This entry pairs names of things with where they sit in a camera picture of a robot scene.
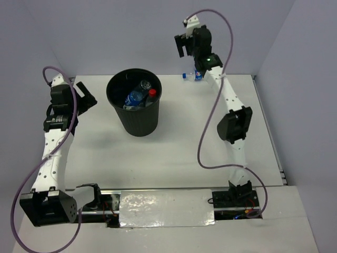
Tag black plastic waste bin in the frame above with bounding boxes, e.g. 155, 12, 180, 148
106, 69, 162, 137

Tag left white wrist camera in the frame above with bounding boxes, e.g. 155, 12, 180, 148
51, 74, 68, 88

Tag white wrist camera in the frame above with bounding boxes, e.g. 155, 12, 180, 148
183, 15, 201, 38
51, 74, 68, 88

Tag silver foil sheet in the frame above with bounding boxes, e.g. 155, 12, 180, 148
119, 189, 215, 228

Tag black metal base rail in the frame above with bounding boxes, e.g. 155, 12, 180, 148
82, 189, 260, 228

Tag blue label bottle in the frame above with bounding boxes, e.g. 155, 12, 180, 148
124, 80, 152, 108
182, 70, 203, 82

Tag clear bottle white green label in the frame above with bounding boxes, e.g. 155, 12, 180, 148
123, 104, 145, 111

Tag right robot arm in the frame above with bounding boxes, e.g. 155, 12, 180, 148
175, 24, 253, 206

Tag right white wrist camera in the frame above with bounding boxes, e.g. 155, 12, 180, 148
183, 15, 201, 38

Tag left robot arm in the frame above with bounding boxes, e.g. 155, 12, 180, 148
19, 80, 103, 227

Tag red cap red label bottle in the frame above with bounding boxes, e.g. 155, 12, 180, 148
145, 89, 157, 106

